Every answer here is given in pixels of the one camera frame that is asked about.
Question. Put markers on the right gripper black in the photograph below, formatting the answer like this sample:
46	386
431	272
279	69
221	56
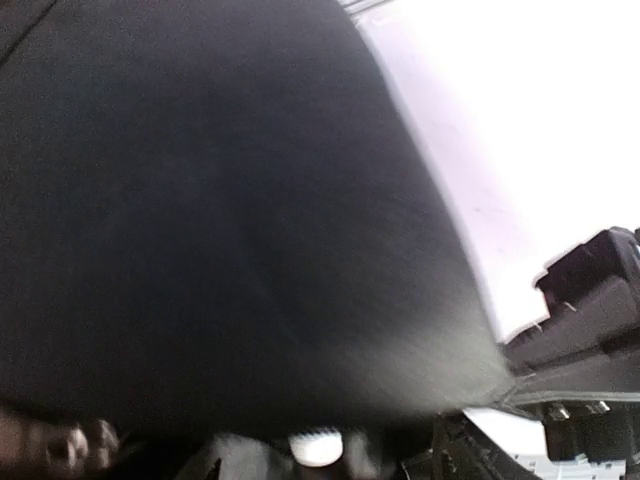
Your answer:
578	370

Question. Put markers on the green white glue stick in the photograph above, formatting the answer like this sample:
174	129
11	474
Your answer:
317	448

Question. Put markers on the black student bag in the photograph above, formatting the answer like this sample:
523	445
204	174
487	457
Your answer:
214	219

